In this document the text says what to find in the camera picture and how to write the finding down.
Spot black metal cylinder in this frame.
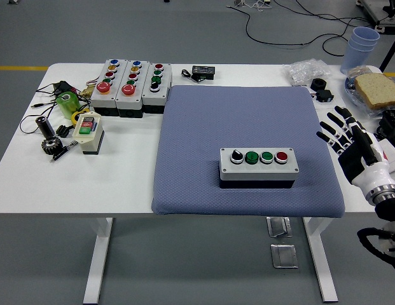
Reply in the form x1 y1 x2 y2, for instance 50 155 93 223
35 116 55 139

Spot closed metal floor socket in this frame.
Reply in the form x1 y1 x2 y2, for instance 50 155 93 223
270 243 299 269

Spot black ring part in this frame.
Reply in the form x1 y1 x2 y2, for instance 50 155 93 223
310 78 328 92

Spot brass fitting with wires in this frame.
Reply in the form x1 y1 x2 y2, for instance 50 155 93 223
78 77 99 98

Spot black digital meter with cord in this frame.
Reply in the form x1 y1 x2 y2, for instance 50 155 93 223
180 65 217 84

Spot five-button box, blue selector knob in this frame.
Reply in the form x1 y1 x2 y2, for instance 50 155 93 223
115 59 150 119

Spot thin black jack wire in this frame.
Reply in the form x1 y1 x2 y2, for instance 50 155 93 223
19 83 90 134

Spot black stand leg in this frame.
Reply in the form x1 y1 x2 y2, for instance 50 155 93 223
378 31 395 73

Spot white switch box, red green keys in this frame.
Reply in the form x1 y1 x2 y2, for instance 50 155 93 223
72 110 105 156

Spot large black gear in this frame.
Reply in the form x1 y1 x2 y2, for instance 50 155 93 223
41 137 64 156

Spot stack of blue cups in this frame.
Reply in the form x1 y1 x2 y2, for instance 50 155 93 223
339 27 381 76

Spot aluminium frame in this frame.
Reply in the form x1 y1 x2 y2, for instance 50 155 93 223
356 0 395 32

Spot white cable bundle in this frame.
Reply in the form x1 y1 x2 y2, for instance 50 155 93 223
232 0 273 11

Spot four-control box, black selector knob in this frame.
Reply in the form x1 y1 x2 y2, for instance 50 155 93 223
141 62 172 114

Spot slice of bread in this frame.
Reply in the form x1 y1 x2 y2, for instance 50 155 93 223
353 72 395 111

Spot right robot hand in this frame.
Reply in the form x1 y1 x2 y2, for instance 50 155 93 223
315 106 395 196

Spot white table leg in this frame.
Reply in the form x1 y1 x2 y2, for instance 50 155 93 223
301 217 339 302
82 217 114 305

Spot blue-grey padded mat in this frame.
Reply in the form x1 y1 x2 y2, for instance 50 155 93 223
151 84 346 219

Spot yellow tape roll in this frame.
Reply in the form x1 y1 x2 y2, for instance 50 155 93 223
71 107 90 125

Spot black device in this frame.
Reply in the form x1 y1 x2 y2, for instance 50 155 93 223
375 109 395 144

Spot black pen tool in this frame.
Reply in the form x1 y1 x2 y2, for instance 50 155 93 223
50 139 79 163

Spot looped black floor cable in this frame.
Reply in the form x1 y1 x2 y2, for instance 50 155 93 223
322 33 352 57

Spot white paper sheet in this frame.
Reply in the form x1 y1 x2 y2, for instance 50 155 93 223
308 86 347 111

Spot five-button box, blue round button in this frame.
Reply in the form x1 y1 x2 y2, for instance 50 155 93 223
90 58 128 117

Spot small black toothed part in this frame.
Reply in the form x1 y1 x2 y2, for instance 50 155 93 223
55 124 74 138

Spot black power module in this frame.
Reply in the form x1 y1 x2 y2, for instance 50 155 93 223
53 81 78 96

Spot open metal floor socket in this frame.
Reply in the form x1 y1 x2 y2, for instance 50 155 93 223
266 216 293 238

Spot long black floor cable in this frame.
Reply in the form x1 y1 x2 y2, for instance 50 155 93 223
225 4 354 51

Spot small black servo block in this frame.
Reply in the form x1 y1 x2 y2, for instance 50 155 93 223
312 90 334 103

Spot grey four-control button box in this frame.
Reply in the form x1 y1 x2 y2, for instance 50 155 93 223
218 147 300 190

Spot translucent green roll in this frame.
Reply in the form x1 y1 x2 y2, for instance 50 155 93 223
55 91 80 121

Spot clear plastic bag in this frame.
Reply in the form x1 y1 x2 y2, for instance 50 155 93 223
282 58 331 86

